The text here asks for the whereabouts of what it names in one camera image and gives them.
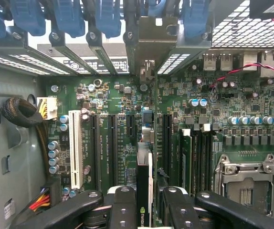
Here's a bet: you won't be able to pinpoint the black braided power cable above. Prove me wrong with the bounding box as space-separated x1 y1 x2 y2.
0 96 49 191

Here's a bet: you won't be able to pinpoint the metal CPU socket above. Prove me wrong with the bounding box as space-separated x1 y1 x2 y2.
213 153 274 219

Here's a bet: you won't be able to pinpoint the short black expansion slot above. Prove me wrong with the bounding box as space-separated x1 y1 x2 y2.
126 114 135 138

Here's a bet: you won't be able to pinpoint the red and yellow wire bundle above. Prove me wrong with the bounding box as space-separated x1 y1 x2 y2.
28 187 51 212

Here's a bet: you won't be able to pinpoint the green motherboard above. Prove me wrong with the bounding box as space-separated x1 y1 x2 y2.
38 51 274 224

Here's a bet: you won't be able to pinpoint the blue long expansion slot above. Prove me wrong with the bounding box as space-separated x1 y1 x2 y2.
141 107 154 127

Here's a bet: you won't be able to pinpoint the open black PC case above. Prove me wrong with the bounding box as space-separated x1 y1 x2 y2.
0 0 274 229

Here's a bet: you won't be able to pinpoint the white power connector yellow wires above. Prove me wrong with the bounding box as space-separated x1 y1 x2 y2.
36 96 58 121

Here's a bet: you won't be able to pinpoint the red black twisted wire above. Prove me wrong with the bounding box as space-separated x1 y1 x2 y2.
208 62 274 88

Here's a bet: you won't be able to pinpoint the empty black RAM slot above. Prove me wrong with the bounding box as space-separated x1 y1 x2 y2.
192 130 201 193
200 123 211 194

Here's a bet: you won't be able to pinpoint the white PCI expansion slot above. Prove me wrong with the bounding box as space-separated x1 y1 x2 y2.
69 110 83 189

